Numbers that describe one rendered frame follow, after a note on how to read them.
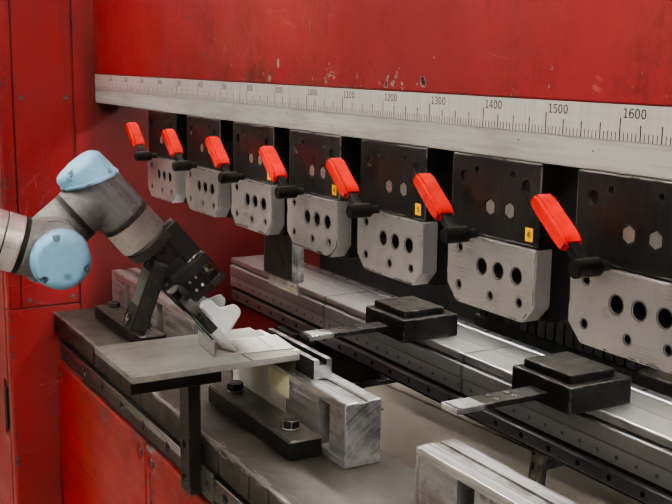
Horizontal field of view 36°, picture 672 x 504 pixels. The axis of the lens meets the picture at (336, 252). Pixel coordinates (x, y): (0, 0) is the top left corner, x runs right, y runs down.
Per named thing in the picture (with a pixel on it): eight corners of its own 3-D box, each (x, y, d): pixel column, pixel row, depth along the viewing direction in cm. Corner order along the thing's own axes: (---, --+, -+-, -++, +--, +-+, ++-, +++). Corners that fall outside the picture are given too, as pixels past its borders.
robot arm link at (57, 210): (1, 255, 138) (64, 200, 140) (-4, 241, 148) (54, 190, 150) (42, 297, 141) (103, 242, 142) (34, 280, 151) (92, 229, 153)
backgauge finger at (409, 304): (287, 337, 173) (287, 308, 172) (417, 320, 185) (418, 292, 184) (322, 355, 162) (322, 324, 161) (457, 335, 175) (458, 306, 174)
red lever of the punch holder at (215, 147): (203, 134, 166) (222, 178, 161) (227, 133, 168) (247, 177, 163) (201, 142, 167) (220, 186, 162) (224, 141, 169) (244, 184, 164)
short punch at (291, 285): (264, 284, 168) (263, 226, 167) (275, 283, 169) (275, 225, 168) (292, 296, 160) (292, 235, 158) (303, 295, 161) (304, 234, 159)
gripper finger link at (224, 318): (261, 330, 156) (219, 285, 154) (232, 358, 155) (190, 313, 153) (258, 329, 159) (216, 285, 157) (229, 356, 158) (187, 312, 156)
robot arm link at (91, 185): (46, 180, 149) (91, 141, 150) (97, 235, 153) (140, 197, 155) (53, 188, 142) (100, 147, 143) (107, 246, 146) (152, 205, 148)
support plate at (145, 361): (94, 352, 160) (94, 346, 160) (249, 332, 173) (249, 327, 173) (132, 384, 145) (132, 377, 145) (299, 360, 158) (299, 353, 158)
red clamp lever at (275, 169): (257, 143, 149) (280, 193, 144) (283, 142, 151) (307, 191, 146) (254, 152, 150) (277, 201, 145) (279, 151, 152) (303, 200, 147)
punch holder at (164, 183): (148, 194, 203) (146, 109, 201) (188, 192, 208) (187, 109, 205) (175, 204, 191) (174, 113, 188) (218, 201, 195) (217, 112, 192)
